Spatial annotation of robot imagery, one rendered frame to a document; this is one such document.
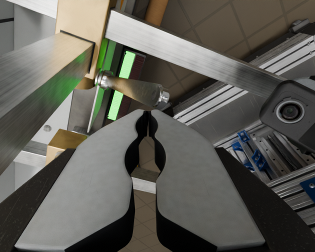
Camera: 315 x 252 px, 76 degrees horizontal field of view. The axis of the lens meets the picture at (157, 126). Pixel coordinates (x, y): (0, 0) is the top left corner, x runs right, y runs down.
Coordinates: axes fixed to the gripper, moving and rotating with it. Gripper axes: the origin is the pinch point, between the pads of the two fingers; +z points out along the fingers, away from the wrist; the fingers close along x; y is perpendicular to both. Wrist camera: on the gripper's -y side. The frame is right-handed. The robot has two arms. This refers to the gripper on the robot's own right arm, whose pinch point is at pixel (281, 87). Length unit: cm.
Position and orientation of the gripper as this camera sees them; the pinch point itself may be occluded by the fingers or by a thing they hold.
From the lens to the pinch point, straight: 36.4
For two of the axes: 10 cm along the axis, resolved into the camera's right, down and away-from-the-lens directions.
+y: 9.4, 2.9, 2.0
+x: 3.5, -7.9, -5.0
